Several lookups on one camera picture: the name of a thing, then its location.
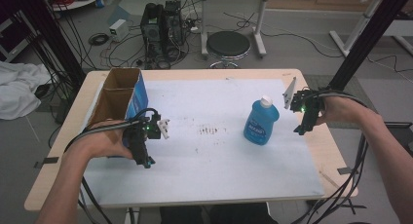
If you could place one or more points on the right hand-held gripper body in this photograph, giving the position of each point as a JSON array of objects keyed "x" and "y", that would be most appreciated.
[{"x": 308, "y": 107}]

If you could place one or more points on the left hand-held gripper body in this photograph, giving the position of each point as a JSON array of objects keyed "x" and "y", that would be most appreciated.
[{"x": 139, "y": 138}]

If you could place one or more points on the blue bottle with white cap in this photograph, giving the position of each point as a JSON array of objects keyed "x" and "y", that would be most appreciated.
[{"x": 261, "y": 123}]

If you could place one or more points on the blue cardboard box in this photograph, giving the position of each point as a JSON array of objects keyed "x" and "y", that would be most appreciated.
[{"x": 117, "y": 97}]

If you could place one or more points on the person's left hand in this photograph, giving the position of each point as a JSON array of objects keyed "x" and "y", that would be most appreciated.
[{"x": 104, "y": 139}]

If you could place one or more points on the person's right hand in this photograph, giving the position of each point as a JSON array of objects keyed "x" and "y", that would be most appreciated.
[{"x": 344, "y": 110}]

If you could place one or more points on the white table mat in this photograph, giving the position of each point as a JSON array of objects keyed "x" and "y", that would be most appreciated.
[{"x": 211, "y": 172}]

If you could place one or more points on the black tape strip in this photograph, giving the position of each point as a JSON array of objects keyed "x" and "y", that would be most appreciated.
[
  {"x": 344, "y": 170},
  {"x": 47, "y": 161}
]

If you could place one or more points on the black round stool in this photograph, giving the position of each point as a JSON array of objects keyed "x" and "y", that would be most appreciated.
[{"x": 228, "y": 44}]

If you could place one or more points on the black computer tower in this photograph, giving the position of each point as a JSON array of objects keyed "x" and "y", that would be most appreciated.
[
  {"x": 173, "y": 22},
  {"x": 152, "y": 32}
]

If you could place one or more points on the person's legs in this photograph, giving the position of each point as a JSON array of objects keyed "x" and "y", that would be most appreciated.
[{"x": 227, "y": 214}]

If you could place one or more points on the small white box device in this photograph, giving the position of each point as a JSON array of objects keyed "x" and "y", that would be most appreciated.
[{"x": 118, "y": 29}]

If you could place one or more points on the black tape cross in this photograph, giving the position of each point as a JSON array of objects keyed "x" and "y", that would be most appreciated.
[{"x": 352, "y": 207}]

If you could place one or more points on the white cloth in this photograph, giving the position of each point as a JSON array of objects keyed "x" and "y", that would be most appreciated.
[{"x": 18, "y": 87}]

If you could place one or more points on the round white table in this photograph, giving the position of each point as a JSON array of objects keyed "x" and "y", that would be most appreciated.
[{"x": 81, "y": 1}]

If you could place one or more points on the dark shelf unit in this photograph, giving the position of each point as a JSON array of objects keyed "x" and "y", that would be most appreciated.
[{"x": 13, "y": 35}]

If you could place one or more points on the white metal table frame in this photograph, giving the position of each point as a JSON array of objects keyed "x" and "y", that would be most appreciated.
[{"x": 355, "y": 29}]

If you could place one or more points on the black metal post with base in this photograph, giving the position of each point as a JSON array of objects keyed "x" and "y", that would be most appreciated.
[{"x": 373, "y": 29}]

